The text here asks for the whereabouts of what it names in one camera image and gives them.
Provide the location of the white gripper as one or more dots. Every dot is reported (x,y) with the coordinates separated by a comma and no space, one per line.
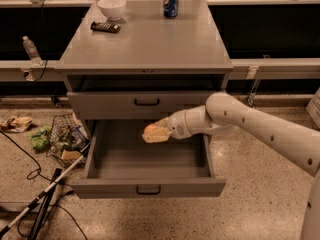
(177,124)

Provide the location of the orange fruit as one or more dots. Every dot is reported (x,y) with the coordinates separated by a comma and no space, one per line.
(150,128)

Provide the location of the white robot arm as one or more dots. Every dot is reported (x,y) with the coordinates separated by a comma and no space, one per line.
(222,112)

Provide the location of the open grey drawer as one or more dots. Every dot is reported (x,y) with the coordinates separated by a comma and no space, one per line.
(121,165)

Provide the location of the grey metal drawer cabinet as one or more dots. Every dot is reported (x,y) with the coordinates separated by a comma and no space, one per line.
(150,53)

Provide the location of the closed grey drawer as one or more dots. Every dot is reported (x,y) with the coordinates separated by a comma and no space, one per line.
(133,104)

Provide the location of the white black striped pole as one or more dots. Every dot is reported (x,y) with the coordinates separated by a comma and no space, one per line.
(44,193)

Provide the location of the yellow sponge in basket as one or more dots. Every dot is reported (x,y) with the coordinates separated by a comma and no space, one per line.
(70,155)

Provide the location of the black remote control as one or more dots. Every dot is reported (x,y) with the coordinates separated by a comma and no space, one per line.
(108,27)

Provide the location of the green snack bag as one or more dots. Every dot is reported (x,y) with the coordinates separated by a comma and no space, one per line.
(40,139)

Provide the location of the white ceramic bowl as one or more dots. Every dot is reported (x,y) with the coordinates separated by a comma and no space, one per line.
(112,9)

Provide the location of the blue pepsi can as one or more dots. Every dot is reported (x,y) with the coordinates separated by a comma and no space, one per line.
(170,8)

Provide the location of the crumpled brown snack bag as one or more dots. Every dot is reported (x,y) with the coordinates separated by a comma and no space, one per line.
(16,124)

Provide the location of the clear plastic water bottle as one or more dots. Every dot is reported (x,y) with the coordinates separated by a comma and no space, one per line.
(32,51)

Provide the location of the black pole on floor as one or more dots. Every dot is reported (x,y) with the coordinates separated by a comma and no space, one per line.
(41,214)

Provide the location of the wire mesh basket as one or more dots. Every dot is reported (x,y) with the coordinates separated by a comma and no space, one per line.
(67,134)

